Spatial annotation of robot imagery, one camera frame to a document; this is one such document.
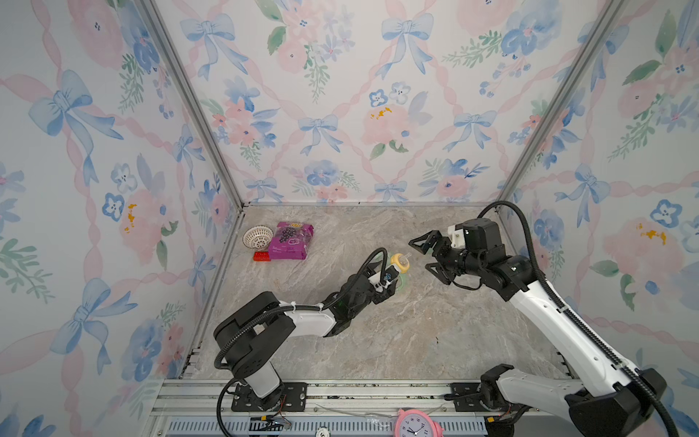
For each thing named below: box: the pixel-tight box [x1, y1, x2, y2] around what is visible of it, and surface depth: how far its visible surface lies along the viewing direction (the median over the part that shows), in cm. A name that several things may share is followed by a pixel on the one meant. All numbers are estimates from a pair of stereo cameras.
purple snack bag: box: [269, 222, 315, 260], surface depth 102 cm
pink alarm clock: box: [395, 408, 445, 437], surface depth 69 cm
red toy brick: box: [253, 251, 272, 262], surface depth 103 cm
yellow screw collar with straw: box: [390, 252, 413, 275], surface depth 79 cm
